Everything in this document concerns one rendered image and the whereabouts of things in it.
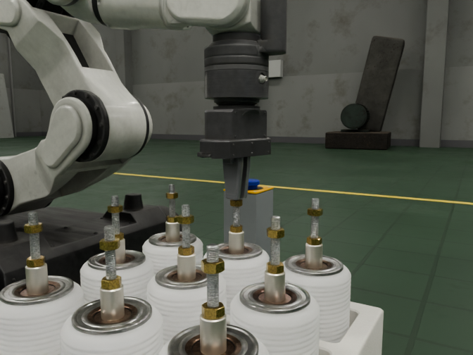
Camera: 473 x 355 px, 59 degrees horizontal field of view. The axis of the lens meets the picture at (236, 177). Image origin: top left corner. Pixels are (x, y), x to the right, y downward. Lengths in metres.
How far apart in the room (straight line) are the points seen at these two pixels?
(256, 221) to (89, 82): 0.43
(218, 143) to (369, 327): 0.30
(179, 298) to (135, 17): 0.39
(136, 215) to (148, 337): 0.69
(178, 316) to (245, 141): 0.24
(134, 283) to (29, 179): 0.55
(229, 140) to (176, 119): 9.38
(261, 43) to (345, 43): 7.71
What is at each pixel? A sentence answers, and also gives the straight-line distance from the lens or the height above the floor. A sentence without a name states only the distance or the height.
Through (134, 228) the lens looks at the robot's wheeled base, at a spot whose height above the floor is 0.18.
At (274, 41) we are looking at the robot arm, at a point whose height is 0.54.
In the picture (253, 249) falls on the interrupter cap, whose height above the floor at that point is 0.25.
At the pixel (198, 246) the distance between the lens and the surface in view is 0.67.
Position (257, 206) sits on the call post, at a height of 0.29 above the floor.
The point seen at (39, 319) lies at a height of 0.24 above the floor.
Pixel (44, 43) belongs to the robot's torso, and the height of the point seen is 0.59.
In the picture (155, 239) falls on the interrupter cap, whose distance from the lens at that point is 0.68.
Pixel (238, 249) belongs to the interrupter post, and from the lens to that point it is 0.61.
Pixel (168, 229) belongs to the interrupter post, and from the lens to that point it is 0.67.
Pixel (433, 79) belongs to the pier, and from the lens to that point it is 7.65.
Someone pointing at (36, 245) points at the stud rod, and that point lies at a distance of 0.51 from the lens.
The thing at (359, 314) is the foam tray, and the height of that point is 0.18.
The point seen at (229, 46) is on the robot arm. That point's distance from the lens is 0.56.
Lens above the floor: 0.44
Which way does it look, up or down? 8 degrees down
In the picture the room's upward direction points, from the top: straight up
